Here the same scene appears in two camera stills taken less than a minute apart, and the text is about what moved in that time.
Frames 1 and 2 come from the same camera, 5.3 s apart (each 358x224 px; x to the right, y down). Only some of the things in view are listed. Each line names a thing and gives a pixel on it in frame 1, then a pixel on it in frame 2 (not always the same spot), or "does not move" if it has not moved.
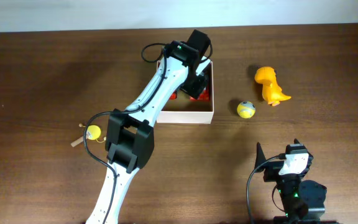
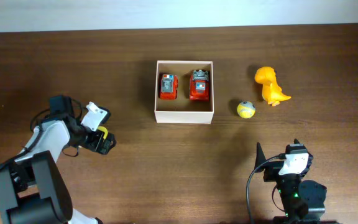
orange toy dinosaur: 271,91 does not move
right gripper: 273,168 does not move
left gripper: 199,85 -> 96,145
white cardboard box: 186,109 does not move
